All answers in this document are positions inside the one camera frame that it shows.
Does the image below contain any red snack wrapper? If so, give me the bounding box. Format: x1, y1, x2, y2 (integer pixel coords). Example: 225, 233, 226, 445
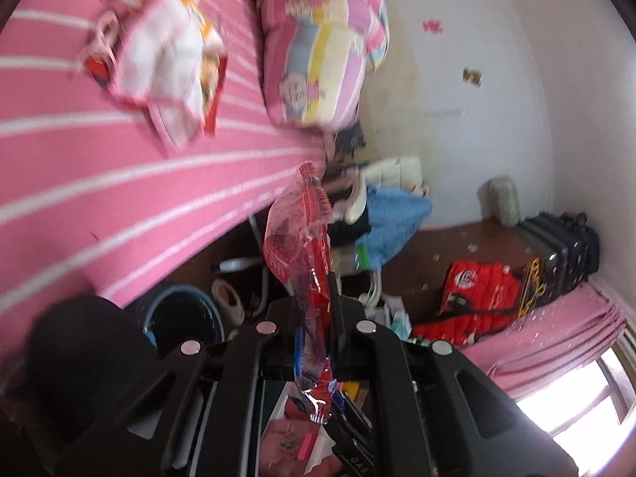
263, 161, 335, 424

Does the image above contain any red and white snack bag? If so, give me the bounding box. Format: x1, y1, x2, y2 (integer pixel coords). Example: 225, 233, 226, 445
79, 0, 227, 151

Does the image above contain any blue trash bin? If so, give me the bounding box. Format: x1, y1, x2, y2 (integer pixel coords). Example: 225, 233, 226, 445
137, 283, 225, 357

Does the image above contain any pink curtain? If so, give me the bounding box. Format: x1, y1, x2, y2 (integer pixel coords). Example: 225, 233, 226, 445
462, 283, 626, 399

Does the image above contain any blue cloth on chair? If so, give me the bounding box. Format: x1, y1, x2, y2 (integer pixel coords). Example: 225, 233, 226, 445
357, 186, 432, 270

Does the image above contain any black suitcase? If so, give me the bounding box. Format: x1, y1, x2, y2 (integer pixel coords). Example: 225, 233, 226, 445
514, 212, 601, 306

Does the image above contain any white office chair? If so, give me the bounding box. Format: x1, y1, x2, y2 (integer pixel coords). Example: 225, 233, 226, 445
326, 156, 432, 309

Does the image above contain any pink striped bed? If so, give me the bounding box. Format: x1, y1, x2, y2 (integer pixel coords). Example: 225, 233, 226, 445
0, 0, 329, 317

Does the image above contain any pink cartoon folded quilt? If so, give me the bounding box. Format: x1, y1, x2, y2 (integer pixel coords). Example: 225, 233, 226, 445
256, 0, 390, 132

